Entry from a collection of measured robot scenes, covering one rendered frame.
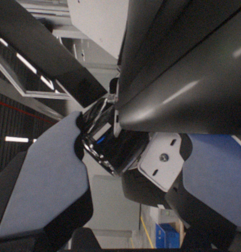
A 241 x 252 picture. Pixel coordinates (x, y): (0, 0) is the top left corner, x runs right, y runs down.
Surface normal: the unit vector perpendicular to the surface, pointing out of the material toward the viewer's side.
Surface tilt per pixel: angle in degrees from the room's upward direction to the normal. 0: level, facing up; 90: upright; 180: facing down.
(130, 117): 16
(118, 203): 90
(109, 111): 78
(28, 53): 133
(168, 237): 90
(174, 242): 90
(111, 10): 50
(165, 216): 95
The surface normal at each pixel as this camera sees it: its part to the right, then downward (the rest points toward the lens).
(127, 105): -0.97, 0.03
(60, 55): 0.62, -0.59
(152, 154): -0.58, 0.01
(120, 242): 0.04, -0.11
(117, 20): -0.68, 0.67
